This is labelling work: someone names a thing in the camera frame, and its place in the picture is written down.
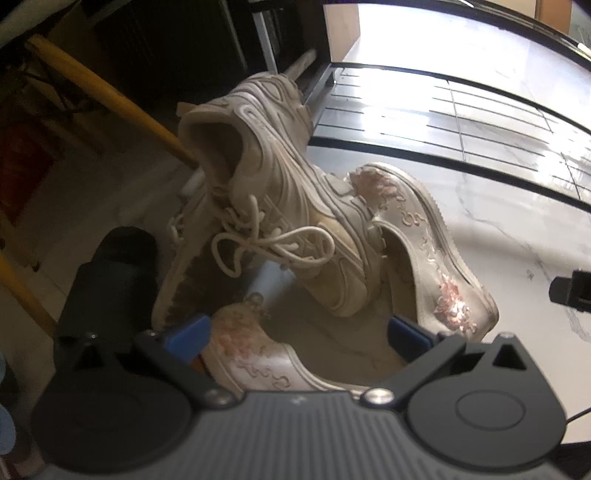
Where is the white floral embroidered shoe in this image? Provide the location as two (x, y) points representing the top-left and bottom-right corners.
(203, 295), (370, 402)
(346, 162), (500, 344)

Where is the yellow wooden chair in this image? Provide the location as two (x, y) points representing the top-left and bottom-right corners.
(0, 34), (201, 340)

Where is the light wooden board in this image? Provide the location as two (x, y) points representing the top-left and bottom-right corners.
(323, 2), (361, 63)

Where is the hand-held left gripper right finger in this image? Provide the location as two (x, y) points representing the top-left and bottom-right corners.
(360, 315), (529, 409)

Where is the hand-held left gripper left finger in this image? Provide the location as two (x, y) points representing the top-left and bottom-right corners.
(78, 314), (236, 409)

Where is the black wire shoe rack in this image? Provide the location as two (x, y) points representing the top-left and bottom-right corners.
(277, 0), (591, 208)

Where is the dark red box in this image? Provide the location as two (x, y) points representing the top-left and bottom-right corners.
(0, 129), (56, 222)

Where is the white lace-up sneaker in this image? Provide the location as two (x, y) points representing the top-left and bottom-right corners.
(178, 71), (384, 319)
(151, 171), (259, 330)

